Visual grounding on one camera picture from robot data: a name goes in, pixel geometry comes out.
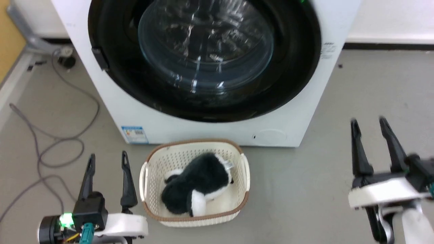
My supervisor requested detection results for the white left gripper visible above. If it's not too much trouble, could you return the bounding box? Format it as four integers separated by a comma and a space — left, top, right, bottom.
78, 151, 149, 238

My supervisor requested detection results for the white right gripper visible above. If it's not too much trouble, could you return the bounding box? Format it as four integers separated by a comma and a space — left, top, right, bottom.
348, 117, 432, 209

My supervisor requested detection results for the white front-load washing machine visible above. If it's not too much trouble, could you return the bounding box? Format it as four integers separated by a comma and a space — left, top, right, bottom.
51, 0, 362, 148

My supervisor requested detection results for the round black glass washer door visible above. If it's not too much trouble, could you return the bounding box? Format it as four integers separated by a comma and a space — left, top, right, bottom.
87, 0, 322, 123

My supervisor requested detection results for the black door latch block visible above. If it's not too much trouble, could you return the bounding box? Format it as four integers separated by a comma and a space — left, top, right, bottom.
92, 47, 110, 71

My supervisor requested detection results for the cream plastic laundry basket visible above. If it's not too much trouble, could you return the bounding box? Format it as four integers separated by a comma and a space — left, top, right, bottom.
139, 138, 251, 227

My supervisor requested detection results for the blue energy label sticker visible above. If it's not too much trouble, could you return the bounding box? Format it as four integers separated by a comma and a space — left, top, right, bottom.
121, 126, 149, 145

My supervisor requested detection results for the black and white plush toy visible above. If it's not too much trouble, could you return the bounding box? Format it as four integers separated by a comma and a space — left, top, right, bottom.
161, 152, 235, 218

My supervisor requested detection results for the round white filter cover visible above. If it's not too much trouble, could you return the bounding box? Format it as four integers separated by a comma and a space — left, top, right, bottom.
254, 129, 287, 143

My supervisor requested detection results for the white printed text sticker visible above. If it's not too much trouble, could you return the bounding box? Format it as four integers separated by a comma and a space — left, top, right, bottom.
320, 42, 337, 60

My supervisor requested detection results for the black round floor foot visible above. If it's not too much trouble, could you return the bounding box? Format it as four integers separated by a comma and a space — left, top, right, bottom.
57, 56, 77, 69

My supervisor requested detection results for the thick grey floor cable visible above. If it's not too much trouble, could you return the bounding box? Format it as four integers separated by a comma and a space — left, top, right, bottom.
37, 50, 101, 168

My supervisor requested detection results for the thin grey floor cable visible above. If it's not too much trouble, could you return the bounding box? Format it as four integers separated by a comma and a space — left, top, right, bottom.
0, 103, 77, 221

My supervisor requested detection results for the grey drain hose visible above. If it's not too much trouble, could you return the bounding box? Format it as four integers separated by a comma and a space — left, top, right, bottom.
6, 3, 74, 57

